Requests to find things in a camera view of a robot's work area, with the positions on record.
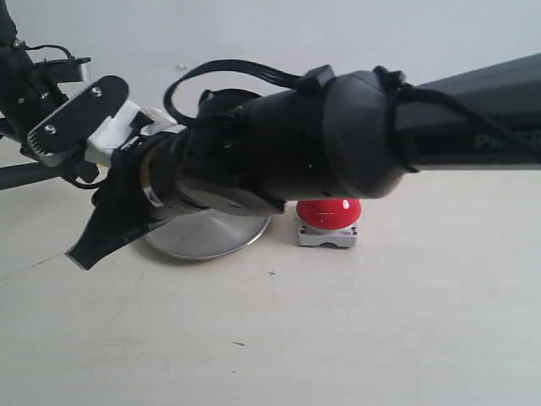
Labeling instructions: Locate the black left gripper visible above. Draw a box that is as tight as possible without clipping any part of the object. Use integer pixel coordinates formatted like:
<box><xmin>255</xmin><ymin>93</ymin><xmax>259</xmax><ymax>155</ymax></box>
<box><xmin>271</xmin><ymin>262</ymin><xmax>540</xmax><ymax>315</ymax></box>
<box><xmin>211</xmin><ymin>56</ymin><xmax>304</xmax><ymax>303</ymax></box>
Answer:
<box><xmin>1</xmin><ymin>40</ymin><xmax>70</xmax><ymax>149</ymax></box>

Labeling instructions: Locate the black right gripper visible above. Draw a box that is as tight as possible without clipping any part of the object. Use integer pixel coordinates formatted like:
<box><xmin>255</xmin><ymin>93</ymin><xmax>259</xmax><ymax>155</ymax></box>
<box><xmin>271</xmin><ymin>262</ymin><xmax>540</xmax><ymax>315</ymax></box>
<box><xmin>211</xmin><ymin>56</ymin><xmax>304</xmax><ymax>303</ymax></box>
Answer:
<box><xmin>65</xmin><ymin>143</ymin><xmax>178</xmax><ymax>271</ymax></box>

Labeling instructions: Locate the yellow black claw hammer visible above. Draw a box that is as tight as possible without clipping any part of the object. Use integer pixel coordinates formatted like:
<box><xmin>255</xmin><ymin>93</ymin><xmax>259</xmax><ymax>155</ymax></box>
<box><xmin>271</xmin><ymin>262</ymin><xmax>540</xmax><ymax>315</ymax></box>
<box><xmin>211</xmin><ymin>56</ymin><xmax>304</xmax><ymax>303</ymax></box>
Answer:
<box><xmin>0</xmin><ymin>162</ymin><xmax>72</xmax><ymax>190</ymax></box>

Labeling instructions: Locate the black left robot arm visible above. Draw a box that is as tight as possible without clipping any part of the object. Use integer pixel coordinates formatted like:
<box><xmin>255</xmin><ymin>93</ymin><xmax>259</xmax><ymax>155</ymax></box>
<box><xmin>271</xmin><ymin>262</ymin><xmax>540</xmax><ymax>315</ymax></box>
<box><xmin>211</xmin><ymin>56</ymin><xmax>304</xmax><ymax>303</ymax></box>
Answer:
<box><xmin>1</xmin><ymin>2</ymin><xmax>67</xmax><ymax>156</ymax></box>

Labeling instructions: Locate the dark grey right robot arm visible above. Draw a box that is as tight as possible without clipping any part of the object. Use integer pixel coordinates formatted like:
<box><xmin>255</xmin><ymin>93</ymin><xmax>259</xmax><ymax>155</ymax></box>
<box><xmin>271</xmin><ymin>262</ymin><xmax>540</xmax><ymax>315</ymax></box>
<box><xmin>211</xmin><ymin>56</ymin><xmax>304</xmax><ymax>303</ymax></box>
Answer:
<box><xmin>67</xmin><ymin>55</ymin><xmax>540</xmax><ymax>270</ymax></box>

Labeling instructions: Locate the red dome push button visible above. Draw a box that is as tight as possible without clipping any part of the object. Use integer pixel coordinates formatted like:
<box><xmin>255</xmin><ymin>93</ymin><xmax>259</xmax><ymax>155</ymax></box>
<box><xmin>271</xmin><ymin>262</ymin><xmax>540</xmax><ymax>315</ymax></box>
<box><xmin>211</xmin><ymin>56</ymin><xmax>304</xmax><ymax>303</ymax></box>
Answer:
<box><xmin>296</xmin><ymin>199</ymin><xmax>363</xmax><ymax>249</ymax></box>

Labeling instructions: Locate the round silver metal plate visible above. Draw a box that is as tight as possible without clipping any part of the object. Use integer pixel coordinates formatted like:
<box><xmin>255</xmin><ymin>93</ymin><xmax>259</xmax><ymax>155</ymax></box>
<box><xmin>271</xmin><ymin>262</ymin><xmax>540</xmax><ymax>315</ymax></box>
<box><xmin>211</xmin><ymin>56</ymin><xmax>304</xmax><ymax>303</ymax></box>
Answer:
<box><xmin>144</xmin><ymin>210</ymin><xmax>271</xmax><ymax>261</ymax></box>

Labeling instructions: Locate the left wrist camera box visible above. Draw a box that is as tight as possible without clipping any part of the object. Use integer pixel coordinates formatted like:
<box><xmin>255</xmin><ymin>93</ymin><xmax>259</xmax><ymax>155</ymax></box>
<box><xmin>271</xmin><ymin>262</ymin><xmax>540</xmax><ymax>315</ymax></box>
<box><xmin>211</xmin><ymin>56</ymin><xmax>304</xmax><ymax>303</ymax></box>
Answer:
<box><xmin>35</xmin><ymin>58</ymin><xmax>91</xmax><ymax>84</ymax></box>

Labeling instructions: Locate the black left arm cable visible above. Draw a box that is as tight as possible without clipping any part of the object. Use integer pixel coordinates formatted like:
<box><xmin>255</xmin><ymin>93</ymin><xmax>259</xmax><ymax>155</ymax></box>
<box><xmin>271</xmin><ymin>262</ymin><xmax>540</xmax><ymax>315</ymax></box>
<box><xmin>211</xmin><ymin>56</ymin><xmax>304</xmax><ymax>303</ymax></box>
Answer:
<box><xmin>12</xmin><ymin>40</ymin><xmax>77</xmax><ymax>64</ymax></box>

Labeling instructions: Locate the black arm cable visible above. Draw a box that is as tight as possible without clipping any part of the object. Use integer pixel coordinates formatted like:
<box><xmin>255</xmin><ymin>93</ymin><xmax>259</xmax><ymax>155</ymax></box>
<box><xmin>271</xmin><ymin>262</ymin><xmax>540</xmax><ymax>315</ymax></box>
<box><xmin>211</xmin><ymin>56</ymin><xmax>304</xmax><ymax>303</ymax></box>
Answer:
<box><xmin>162</xmin><ymin>58</ymin><xmax>541</xmax><ymax>170</ymax></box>
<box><xmin>12</xmin><ymin>40</ymin><xmax>77</xmax><ymax>64</ymax></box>

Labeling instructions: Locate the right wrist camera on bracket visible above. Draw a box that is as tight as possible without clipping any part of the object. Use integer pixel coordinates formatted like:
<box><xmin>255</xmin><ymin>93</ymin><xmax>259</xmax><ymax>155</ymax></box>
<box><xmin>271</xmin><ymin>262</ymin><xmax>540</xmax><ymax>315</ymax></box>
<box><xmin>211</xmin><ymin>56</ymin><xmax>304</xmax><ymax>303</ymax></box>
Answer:
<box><xmin>27</xmin><ymin>75</ymin><xmax>177</xmax><ymax>167</ymax></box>

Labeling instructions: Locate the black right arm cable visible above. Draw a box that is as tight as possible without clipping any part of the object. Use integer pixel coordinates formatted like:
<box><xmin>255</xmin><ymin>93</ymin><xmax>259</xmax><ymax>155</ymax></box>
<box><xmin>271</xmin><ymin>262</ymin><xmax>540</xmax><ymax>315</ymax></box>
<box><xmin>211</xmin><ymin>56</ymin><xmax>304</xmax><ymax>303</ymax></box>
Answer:
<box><xmin>162</xmin><ymin>58</ymin><xmax>541</xmax><ymax>170</ymax></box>

